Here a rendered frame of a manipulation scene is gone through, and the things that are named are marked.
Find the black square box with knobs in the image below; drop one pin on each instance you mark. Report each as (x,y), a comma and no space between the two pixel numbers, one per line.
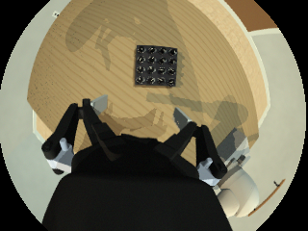
(165,60)

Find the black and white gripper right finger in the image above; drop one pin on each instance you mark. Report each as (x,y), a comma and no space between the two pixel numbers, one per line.
(210,166)

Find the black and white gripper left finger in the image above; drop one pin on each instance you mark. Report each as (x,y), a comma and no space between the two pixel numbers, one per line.
(58,148)

